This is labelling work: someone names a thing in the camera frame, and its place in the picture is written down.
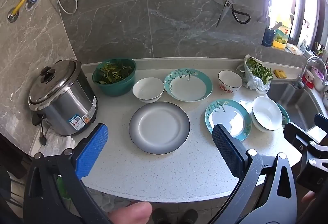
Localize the grey rimmed white plate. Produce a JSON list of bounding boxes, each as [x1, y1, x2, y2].
[[129, 101, 190, 155]]

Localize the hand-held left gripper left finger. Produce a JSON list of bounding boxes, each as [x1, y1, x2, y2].
[[23, 123, 109, 224]]

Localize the small white bowl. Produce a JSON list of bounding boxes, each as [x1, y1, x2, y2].
[[132, 77, 165, 103]]

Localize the large teal floral plate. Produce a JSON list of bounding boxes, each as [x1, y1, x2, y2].
[[164, 68, 213, 102]]

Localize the black handled scissors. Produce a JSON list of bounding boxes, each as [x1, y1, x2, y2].
[[215, 0, 251, 28]]

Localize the clear plastic bag of greens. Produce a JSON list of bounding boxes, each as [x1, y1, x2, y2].
[[236, 54, 272, 94]]

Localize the white bowl with red pattern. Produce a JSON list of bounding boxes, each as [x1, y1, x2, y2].
[[218, 70, 243, 95]]

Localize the stainless steel sink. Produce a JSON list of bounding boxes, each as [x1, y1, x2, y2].
[[266, 81, 328, 132]]

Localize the black cooker power cord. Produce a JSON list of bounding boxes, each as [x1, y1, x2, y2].
[[38, 114, 47, 147]]

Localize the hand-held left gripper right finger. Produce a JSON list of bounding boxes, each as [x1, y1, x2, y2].
[[212, 124, 299, 224]]

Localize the large white bowl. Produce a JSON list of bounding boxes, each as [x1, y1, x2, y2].
[[251, 96, 283, 133]]

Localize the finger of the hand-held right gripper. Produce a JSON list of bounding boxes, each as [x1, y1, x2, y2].
[[283, 122, 312, 160], [314, 113, 328, 135]]

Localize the person's dark shoe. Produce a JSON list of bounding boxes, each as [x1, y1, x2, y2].
[[181, 209, 198, 224]]

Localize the leafy green vegetables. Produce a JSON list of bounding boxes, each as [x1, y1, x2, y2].
[[97, 61, 134, 84]]

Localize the yellow oil bottle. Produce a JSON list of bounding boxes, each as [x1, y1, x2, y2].
[[272, 18, 293, 50]]

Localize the stainless steel rice cooker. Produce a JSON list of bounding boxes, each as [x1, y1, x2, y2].
[[28, 59, 98, 137]]

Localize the red plastic item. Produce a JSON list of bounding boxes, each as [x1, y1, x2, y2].
[[302, 74, 314, 89]]

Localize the person's right hand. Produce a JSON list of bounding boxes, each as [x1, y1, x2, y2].
[[302, 190, 316, 204]]

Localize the chrome faucet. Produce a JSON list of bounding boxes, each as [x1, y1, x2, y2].
[[293, 56, 328, 89]]

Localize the green plastic basin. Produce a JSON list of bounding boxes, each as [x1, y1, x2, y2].
[[92, 58, 137, 96]]

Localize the dark blue utensil holder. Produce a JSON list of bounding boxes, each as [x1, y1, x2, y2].
[[261, 28, 277, 48]]

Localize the person's left hand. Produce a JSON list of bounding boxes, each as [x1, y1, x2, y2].
[[108, 201, 152, 224]]

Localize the white utensil cup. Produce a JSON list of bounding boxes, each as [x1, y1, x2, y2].
[[311, 67, 326, 92]]

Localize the white folded cloth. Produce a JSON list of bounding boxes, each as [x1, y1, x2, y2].
[[38, 128, 75, 156]]

